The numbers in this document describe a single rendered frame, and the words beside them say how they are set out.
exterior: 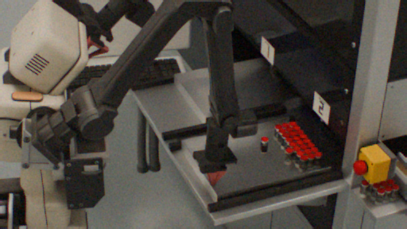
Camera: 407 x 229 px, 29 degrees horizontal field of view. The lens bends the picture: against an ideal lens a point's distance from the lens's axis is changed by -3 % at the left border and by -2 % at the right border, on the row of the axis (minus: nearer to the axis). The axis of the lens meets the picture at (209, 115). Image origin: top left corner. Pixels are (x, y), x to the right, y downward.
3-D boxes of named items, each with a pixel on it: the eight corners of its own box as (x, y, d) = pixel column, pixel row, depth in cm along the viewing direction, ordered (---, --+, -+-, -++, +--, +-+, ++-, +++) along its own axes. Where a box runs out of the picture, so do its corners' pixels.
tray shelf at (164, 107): (261, 62, 278) (262, 57, 277) (370, 183, 225) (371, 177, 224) (128, 89, 262) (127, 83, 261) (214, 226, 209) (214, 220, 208)
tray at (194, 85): (269, 64, 273) (269, 56, 271) (306, 105, 254) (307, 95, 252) (173, 83, 262) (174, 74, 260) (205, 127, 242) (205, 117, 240)
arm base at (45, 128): (31, 114, 188) (31, 144, 178) (56, 94, 186) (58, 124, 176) (55, 136, 192) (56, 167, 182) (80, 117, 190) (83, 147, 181)
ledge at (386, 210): (392, 182, 226) (393, 176, 225) (417, 209, 216) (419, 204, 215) (350, 194, 221) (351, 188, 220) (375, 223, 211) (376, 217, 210)
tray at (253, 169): (288, 126, 244) (288, 116, 242) (329, 176, 224) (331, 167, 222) (181, 149, 233) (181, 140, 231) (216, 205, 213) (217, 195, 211)
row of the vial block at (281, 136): (279, 136, 239) (280, 123, 236) (308, 172, 225) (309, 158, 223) (272, 137, 238) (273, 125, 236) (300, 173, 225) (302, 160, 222)
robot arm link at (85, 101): (55, 109, 184) (60, 126, 180) (89, 83, 181) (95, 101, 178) (79, 125, 191) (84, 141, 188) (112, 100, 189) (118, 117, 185)
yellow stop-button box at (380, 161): (378, 163, 217) (382, 141, 213) (393, 178, 211) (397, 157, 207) (354, 169, 214) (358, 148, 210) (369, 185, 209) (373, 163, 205)
